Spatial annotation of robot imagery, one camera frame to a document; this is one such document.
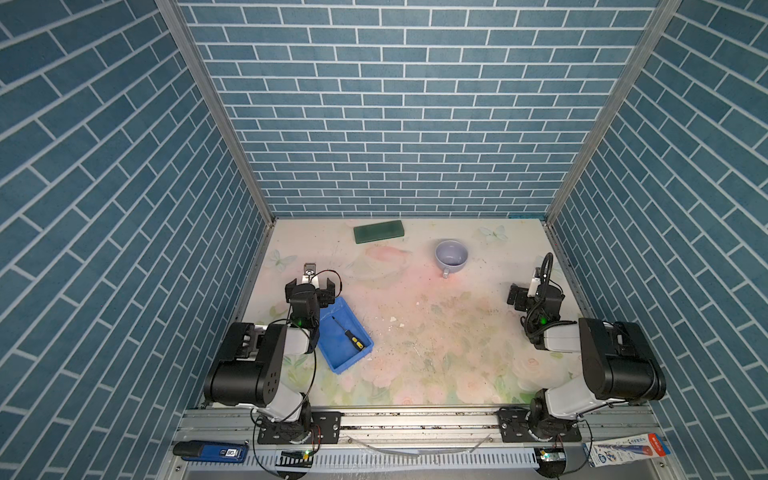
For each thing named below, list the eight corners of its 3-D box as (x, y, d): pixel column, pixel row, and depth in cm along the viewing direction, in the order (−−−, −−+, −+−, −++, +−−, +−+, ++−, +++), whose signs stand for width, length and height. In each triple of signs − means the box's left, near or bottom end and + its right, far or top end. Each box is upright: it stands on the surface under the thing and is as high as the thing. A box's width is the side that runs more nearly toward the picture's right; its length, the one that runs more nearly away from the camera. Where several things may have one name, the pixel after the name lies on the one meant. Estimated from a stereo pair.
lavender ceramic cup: (437, 283, 103) (439, 273, 99) (433, 249, 113) (435, 239, 108) (469, 283, 103) (472, 273, 99) (463, 250, 113) (465, 239, 108)
